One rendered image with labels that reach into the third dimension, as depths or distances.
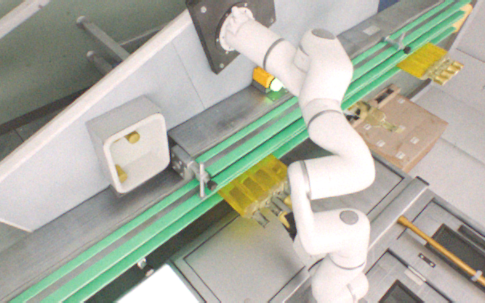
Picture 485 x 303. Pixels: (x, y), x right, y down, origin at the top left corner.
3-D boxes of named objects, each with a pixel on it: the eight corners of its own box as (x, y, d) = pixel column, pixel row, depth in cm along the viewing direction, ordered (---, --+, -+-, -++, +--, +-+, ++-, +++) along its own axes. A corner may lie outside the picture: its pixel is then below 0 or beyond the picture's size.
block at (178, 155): (170, 168, 119) (183, 182, 116) (167, 149, 112) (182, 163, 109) (179, 163, 121) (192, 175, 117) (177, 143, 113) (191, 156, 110)
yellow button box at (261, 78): (250, 83, 134) (265, 94, 131) (252, 66, 128) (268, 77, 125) (264, 75, 137) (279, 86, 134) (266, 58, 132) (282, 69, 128)
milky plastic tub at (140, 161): (103, 177, 109) (119, 196, 105) (84, 123, 92) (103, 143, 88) (154, 148, 117) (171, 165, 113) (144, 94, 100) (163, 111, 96)
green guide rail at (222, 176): (195, 175, 119) (212, 191, 115) (195, 173, 118) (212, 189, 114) (450, 7, 202) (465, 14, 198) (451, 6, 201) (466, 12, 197)
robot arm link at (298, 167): (349, 206, 93) (289, 216, 93) (353, 143, 78) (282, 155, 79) (373, 264, 81) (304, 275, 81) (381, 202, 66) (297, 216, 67)
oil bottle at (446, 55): (403, 47, 188) (456, 74, 176) (408, 38, 184) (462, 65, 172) (409, 43, 191) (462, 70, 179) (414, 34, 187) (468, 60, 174)
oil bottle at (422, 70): (384, 60, 180) (438, 90, 168) (389, 50, 176) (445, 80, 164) (390, 56, 183) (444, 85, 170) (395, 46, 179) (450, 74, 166)
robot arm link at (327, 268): (349, 228, 88) (347, 274, 102) (304, 254, 85) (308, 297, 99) (375, 256, 82) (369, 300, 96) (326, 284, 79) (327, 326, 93)
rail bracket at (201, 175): (184, 185, 117) (209, 211, 112) (181, 150, 104) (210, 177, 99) (191, 179, 119) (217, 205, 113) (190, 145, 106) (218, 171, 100)
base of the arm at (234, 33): (208, 26, 98) (250, 54, 91) (240, -11, 98) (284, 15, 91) (228, 56, 112) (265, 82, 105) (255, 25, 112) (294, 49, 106)
